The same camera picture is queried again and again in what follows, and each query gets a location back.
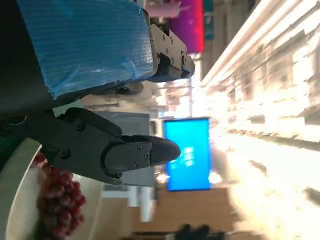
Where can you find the monitor with blue screen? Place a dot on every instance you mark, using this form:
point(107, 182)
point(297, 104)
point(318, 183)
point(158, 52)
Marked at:
point(187, 150)

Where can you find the red toy grape bunch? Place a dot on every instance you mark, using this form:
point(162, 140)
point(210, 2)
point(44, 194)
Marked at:
point(62, 200)

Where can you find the purple and red wall display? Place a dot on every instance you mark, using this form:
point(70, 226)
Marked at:
point(187, 25)

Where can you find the green cutting mat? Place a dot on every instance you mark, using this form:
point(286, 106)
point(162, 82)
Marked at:
point(7, 150)

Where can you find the white square plate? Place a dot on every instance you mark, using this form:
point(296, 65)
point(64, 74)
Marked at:
point(17, 200)

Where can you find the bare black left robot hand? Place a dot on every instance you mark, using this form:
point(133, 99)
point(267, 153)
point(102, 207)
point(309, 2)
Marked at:
point(87, 42)

